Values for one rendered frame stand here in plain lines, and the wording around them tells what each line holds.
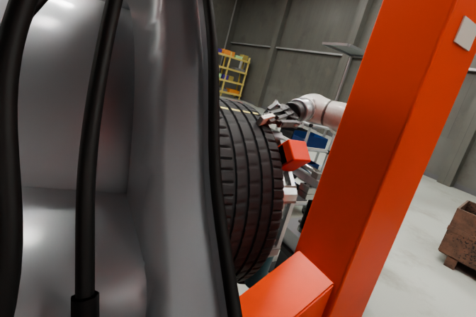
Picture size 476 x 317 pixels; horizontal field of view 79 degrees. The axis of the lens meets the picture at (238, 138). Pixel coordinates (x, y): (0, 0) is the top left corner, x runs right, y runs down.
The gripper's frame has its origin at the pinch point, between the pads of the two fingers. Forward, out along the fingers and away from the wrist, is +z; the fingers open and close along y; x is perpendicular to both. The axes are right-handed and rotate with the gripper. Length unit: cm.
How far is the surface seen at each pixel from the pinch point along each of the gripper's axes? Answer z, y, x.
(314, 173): -21.2, -20.2, -13.5
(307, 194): -16.4, -23.9, -18.9
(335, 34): -1038, 372, -123
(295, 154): 1.1, -14.5, -0.8
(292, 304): 25, -42, -16
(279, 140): -8.2, -5.4, -6.7
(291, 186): -1.4, -19.7, -11.3
